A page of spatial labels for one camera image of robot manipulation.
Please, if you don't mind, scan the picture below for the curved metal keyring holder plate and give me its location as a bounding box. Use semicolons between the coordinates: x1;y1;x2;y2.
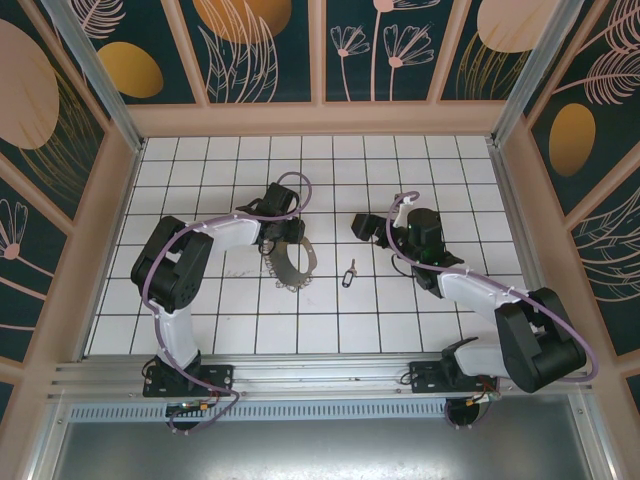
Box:
259;234;321;292

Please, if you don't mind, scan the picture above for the grey sheet metal panel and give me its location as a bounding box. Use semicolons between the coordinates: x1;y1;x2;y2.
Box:
29;394;616;480

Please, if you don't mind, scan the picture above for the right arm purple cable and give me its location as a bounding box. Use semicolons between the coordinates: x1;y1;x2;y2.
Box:
387;189;595;389

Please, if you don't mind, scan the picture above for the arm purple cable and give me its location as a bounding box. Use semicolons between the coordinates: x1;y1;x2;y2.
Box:
141;171;316;436
387;189;595;389

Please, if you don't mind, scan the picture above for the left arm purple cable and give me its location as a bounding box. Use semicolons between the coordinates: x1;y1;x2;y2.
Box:
141;171;316;436

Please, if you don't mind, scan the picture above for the aluminium side rail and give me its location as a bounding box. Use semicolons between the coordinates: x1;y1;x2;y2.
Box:
489;142;594;361

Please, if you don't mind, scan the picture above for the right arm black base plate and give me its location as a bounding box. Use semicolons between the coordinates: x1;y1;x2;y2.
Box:
407;355;501;396

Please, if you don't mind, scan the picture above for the long aluminium base rail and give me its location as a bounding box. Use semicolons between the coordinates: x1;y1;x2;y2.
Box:
47;352;596;401

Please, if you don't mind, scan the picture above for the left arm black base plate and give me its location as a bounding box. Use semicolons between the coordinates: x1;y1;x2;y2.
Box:
142;352;236;400

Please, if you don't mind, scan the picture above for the small electronics board with wires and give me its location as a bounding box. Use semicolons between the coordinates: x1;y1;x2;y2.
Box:
167;399;221;417
464;384;502;407

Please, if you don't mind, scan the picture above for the grey slotted cable duct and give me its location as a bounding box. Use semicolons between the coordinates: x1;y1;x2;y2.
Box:
67;402;576;422

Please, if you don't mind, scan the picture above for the aluminium corner post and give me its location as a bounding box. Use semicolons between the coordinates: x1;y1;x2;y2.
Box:
488;0;602;147
42;0;147;154

